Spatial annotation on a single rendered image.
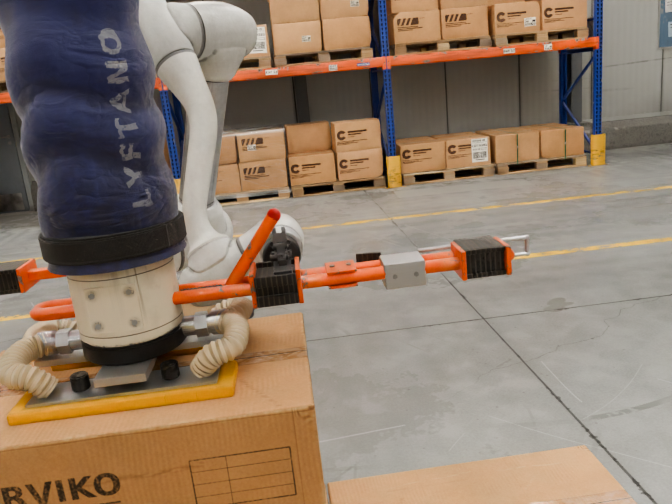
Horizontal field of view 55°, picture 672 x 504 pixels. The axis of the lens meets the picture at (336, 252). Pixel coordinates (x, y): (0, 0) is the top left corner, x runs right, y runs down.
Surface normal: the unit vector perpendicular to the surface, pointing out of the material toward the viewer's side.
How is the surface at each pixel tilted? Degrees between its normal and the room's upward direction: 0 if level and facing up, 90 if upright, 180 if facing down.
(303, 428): 90
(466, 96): 90
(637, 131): 90
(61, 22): 79
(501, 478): 0
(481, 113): 90
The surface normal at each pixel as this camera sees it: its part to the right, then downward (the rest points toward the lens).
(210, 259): -0.15, -0.24
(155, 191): 0.81, -0.15
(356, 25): 0.14, 0.21
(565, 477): -0.09, -0.96
